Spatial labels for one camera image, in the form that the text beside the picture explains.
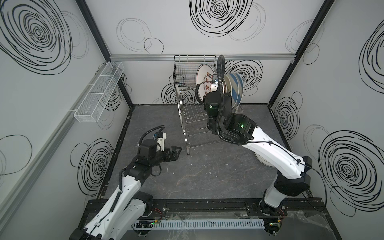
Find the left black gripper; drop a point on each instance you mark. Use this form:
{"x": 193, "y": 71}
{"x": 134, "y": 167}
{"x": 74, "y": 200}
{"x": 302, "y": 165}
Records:
{"x": 167, "y": 154}

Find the cream floral plate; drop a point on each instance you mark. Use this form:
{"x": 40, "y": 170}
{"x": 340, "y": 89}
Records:
{"x": 228, "y": 84}

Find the white plate red characters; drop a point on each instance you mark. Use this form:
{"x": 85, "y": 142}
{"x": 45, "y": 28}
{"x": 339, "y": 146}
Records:
{"x": 204, "y": 79}

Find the white plate green emblem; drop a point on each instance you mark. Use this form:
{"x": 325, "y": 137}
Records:
{"x": 263, "y": 161}

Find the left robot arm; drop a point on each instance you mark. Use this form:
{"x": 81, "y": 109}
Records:
{"x": 128, "y": 203}

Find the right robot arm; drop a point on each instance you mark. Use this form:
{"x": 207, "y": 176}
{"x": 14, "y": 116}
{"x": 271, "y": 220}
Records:
{"x": 292, "y": 177}

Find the steel two-tier dish rack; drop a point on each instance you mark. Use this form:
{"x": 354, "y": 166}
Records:
{"x": 193, "y": 119}

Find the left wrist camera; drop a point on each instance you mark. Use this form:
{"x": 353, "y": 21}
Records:
{"x": 160, "y": 138}

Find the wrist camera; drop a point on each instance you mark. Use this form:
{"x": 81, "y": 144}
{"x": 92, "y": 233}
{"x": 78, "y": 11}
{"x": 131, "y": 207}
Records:
{"x": 160, "y": 138}
{"x": 214, "y": 85}

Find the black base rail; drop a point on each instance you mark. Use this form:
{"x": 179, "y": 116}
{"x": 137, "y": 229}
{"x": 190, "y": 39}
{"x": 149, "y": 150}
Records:
{"x": 250, "y": 206}

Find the white slotted cable duct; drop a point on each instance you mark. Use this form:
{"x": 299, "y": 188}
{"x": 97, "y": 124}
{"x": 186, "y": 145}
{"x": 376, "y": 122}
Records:
{"x": 213, "y": 224}

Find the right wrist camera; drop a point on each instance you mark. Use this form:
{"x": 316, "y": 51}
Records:
{"x": 214, "y": 85}

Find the dark wire mesh basket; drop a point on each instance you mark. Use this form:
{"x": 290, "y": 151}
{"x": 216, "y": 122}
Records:
{"x": 186, "y": 68}

